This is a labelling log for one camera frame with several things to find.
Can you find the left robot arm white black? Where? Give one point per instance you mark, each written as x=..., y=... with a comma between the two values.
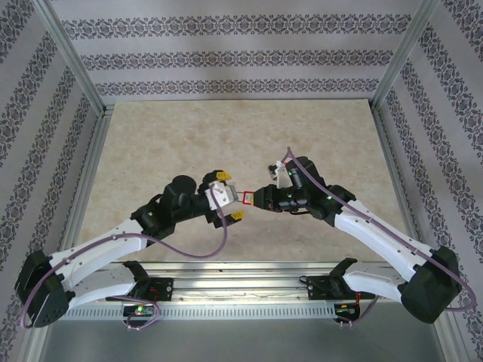
x=105, y=245

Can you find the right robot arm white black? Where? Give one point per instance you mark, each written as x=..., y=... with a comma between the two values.
x=377, y=230

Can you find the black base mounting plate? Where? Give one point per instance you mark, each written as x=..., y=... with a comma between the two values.
x=317, y=288
x=164, y=289

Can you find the small controller circuit board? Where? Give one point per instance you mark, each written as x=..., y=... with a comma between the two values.
x=345, y=309
x=139, y=310

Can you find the grey metal panel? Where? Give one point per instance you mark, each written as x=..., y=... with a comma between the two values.
x=241, y=343

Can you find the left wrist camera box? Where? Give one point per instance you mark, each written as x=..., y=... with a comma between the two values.
x=220, y=194

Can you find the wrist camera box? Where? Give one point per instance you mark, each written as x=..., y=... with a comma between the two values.
x=220, y=194
x=281, y=177

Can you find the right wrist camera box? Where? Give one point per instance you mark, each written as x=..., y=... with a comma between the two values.
x=281, y=177

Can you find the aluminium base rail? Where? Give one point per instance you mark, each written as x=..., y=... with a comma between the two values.
x=241, y=281

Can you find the aluminium side rail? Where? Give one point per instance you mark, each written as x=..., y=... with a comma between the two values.
x=90, y=158
x=391, y=158

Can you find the aluminium frame post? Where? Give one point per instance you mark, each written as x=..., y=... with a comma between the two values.
x=403, y=53
x=77, y=64

